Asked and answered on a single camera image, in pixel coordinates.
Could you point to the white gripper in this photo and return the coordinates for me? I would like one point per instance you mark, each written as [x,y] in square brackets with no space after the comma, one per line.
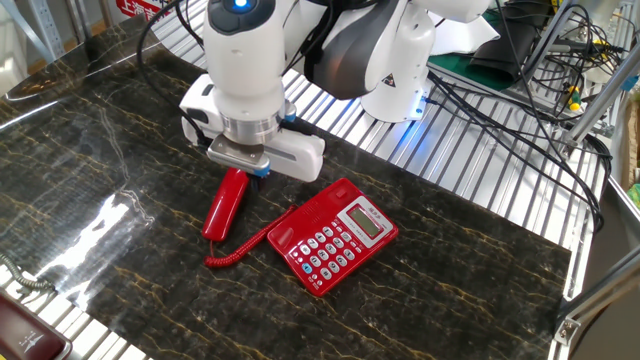
[300,157]

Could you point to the red telephone handset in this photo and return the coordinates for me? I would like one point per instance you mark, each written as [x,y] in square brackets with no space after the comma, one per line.
[225,210]

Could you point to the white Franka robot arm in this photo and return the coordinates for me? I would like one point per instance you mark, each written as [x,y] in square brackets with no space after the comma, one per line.
[245,70]

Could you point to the dark red telephone base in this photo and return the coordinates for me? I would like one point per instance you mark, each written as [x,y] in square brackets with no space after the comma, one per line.
[25,335]

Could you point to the dark marble pattern mat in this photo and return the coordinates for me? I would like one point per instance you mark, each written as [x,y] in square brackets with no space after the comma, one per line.
[425,280]

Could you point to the red white printed sign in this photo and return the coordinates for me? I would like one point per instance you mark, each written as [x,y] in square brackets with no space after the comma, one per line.
[145,10]

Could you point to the grey perforated metal upright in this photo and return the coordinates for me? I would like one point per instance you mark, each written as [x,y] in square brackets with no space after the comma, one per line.
[47,30]

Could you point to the white paper sheet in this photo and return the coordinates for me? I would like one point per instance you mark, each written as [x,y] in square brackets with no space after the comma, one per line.
[470,37]

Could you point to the black fabric pouch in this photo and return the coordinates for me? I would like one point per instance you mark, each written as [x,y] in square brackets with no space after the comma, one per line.
[505,50]

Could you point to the grey metal bar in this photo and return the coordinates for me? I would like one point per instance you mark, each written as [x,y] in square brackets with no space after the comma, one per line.
[550,40]

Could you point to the aluminium profile strut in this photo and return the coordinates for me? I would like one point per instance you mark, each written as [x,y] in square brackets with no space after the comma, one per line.
[600,102]

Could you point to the green plastic item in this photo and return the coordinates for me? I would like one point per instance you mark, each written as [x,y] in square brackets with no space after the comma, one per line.
[635,196]

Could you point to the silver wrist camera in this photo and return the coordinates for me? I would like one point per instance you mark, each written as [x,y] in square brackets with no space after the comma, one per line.
[237,152]

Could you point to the aluminium strut with bracket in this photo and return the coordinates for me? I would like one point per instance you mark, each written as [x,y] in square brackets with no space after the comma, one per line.
[567,330]

